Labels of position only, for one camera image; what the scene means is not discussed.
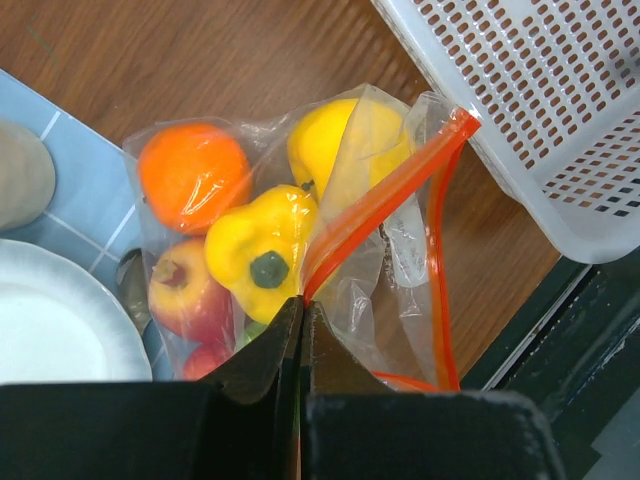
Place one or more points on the metal spoon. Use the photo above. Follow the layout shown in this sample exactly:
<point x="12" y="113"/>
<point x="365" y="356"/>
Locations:
<point x="131" y="286"/>

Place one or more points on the red fake apple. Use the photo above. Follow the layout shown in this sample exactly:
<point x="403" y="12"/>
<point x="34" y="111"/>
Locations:
<point x="184" y="298"/>

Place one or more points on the blue checkered cloth mat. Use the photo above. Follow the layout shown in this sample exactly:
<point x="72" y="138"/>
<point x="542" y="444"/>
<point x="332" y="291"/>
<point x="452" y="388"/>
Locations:
<point x="91" y="219"/>

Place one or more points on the clear zip top bag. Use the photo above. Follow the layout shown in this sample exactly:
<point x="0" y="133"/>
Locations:
<point x="377" y="270"/>

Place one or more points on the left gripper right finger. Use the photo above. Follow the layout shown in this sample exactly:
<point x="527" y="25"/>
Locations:
<point x="355" y="427"/>

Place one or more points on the small red fake fruit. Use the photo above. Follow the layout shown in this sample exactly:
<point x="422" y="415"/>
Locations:
<point x="205" y="359"/>

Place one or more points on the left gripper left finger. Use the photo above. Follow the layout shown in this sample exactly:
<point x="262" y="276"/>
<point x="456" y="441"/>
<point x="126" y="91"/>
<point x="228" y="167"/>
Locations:
<point x="237" y="422"/>

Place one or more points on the orange fake fruit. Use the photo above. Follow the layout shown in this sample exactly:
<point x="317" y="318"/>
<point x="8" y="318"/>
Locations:
<point x="191" y="173"/>

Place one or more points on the white perforated plastic basket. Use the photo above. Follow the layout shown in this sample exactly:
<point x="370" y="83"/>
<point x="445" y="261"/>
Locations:
<point x="555" y="85"/>

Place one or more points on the white ceramic bowl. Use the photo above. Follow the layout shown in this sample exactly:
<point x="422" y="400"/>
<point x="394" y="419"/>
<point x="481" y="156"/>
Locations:
<point x="60" y="325"/>

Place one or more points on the green fake apple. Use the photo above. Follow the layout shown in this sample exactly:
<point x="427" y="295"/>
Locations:
<point x="250" y="332"/>

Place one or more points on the cream enamel mug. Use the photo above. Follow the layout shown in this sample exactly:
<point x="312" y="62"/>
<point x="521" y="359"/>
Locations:
<point x="28" y="177"/>

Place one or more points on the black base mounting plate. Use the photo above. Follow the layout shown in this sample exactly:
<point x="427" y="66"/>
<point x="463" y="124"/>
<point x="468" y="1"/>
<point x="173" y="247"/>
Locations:
<point x="572" y="348"/>

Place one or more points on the yellow fake lemon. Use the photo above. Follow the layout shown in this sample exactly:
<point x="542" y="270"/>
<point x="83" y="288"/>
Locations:
<point x="345" y="147"/>

